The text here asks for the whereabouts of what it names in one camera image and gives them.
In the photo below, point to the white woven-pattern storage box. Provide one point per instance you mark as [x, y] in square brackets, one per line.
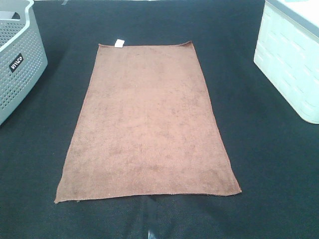
[287, 53]

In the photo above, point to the grey perforated plastic basket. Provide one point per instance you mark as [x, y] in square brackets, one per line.
[22, 55]

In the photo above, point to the brown towel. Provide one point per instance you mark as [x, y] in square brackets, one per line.
[146, 127]

